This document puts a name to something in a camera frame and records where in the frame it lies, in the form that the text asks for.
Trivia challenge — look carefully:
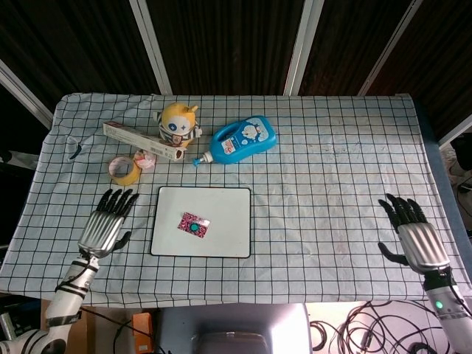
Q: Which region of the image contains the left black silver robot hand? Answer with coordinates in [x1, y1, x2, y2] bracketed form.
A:
[77, 188, 140, 259]

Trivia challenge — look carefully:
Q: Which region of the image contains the white board with black frame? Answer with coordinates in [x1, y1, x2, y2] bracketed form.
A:
[150, 186, 253, 259]

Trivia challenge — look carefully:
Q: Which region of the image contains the orange box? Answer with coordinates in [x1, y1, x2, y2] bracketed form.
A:
[132, 312, 154, 353]

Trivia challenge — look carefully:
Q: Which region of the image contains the grey robot torso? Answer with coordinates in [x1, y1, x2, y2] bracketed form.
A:
[190, 330, 273, 354]

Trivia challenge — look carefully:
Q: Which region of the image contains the pink patterned packet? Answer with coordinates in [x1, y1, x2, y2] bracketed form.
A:
[177, 212, 211, 240]

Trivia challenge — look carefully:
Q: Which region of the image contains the blue pump bottle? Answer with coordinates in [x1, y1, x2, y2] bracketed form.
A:
[192, 115, 278, 167]

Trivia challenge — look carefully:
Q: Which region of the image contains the yellow plush toy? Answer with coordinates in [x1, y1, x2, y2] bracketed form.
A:
[153, 103, 204, 148]

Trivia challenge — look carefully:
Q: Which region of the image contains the dark brown curtain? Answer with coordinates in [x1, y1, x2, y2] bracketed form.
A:
[0, 0, 472, 145]

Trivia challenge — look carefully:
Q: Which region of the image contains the black cable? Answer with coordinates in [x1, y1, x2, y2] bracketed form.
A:
[80, 306, 163, 354]
[308, 319, 335, 352]
[344, 300, 445, 354]

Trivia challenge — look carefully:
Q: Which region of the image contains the long white cardboard box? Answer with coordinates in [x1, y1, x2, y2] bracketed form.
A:
[102, 122, 190, 162]

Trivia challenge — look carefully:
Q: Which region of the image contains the white black checkered tablecloth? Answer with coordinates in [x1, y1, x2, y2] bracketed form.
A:
[0, 91, 472, 309]

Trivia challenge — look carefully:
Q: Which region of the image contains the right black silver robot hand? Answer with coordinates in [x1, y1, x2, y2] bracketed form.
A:
[377, 192, 451, 274]

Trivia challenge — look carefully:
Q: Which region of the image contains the yellow tape roll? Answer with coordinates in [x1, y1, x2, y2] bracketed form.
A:
[108, 156, 142, 186]

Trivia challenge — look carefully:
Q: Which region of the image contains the pink white crumpled wrapper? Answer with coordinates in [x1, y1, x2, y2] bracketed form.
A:
[133, 149, 158, 172]

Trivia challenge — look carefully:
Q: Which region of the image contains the white frame post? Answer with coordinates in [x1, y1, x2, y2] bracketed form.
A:
[283, 0, 325, 96]
[0, 58, 55, 129]
[357, 0, 424, 97]
[128, 0, 173, 96]
[438, 113, 472, 148]

